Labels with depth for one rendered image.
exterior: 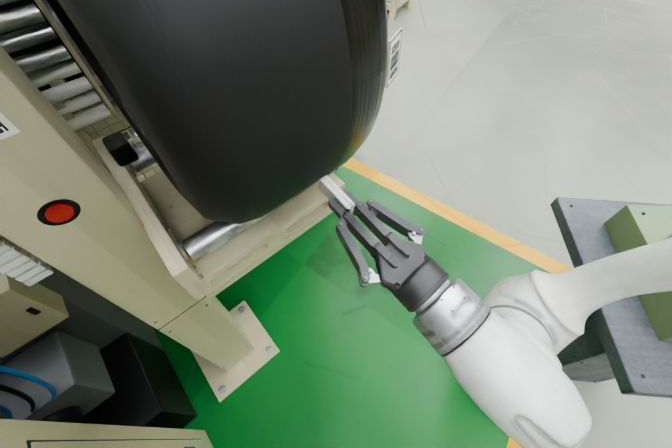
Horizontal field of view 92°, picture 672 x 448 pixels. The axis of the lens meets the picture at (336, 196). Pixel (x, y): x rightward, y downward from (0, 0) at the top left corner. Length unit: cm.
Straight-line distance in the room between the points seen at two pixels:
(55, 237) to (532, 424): 64
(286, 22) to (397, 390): 133
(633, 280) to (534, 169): 171
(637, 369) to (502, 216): 106
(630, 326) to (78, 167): 111
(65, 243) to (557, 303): 71
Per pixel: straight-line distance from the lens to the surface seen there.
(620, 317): 104
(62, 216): 58
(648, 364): 103
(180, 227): 80
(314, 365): 145
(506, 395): 46
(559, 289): 58
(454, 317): 45
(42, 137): 51
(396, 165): 195
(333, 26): 35
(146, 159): 82
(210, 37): 29
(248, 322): 151
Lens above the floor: 143
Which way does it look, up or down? 54 degrees down
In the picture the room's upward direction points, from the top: straight up
